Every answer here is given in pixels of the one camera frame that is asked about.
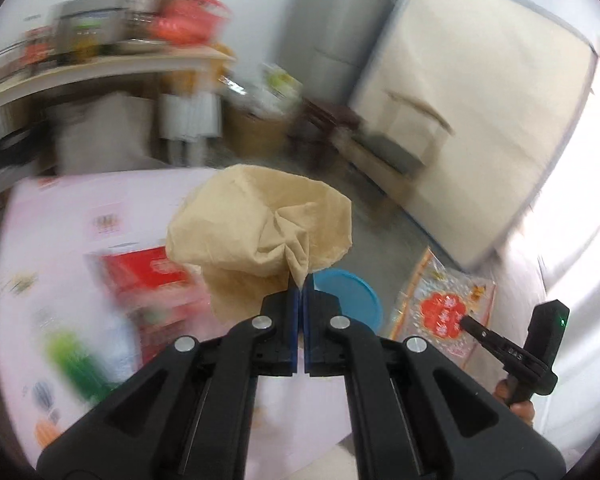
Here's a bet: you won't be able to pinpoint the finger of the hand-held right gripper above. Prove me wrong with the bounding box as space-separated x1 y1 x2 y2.
459 314 529 364

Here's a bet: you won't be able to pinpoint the brown paper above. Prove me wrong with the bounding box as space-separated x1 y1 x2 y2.
166 164 353 328

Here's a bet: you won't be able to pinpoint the red plastic bags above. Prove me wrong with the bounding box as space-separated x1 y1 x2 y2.
150 0 231 46

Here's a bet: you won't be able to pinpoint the white sack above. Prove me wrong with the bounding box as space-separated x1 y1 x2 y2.
50 92 151 173

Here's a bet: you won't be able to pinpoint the grey refrigerator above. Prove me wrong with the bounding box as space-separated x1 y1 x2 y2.
275 0 406 108

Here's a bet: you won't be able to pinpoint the beige mattress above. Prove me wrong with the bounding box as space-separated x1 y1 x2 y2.
347 0 598 271

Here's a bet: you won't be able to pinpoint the person's right hand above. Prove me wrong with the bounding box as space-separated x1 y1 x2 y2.
495 380 537 428

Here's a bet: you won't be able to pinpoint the green plastic bottle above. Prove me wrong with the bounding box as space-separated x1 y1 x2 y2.
42 330 116 406

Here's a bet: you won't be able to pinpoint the clear bag with red print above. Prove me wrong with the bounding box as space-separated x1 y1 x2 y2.
387 247 496 361

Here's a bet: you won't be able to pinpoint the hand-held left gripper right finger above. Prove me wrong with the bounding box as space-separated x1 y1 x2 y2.
303 275 567 480

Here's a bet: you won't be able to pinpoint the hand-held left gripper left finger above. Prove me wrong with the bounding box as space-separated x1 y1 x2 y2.
36 275 299 480

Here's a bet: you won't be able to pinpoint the cardboard box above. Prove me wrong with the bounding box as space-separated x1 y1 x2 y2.
225 105 291 161

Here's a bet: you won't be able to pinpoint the blue plastic basket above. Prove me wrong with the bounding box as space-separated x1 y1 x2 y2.
312 268 384 336

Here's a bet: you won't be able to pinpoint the red snack bag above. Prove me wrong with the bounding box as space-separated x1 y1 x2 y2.
87 246 216 361

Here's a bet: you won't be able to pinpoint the dark wooden chair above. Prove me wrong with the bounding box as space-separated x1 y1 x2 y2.
287 97 361 161

